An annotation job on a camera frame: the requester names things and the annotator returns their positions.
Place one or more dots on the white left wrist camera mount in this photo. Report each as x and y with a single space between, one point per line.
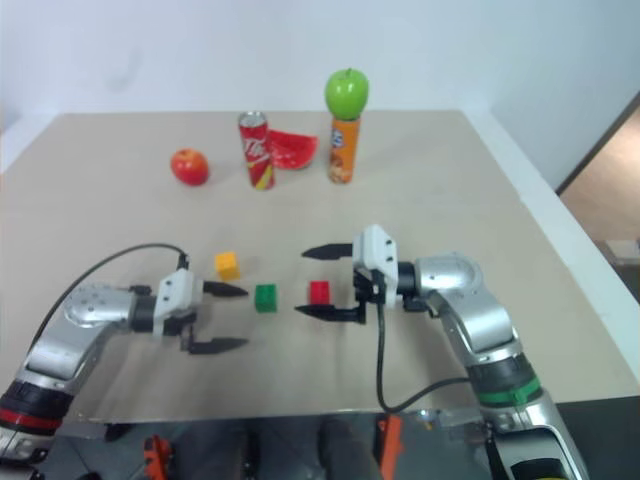
176 295

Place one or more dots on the green cube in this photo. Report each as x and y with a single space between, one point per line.
265 298

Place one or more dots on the red cube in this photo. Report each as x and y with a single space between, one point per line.
319 292

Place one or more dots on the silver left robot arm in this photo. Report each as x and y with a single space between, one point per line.
75 330

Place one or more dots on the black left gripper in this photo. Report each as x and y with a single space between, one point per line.
184 327

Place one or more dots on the dark brown baseboard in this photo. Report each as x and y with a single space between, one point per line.
600 145

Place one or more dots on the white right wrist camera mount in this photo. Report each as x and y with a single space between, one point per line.
376 252

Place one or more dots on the yellow cube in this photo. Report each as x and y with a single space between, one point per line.
227 265

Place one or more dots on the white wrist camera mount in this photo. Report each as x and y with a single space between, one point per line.
376 252
176 295

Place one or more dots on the green apple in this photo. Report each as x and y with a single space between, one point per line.
347 92

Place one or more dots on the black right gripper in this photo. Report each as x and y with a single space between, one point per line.
364 292

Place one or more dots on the orange and black clamp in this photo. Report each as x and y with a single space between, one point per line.
159 457
391 440

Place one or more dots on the orange chip can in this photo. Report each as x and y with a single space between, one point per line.
342 150

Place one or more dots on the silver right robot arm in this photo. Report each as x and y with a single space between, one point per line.
480 320

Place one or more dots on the watermelon slice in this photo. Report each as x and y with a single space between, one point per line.
294 150

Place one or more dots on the red soda can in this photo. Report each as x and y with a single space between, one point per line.
256 152

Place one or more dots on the red apple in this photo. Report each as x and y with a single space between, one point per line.
190 166

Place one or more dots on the cardboard box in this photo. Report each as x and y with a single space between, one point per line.
625 251

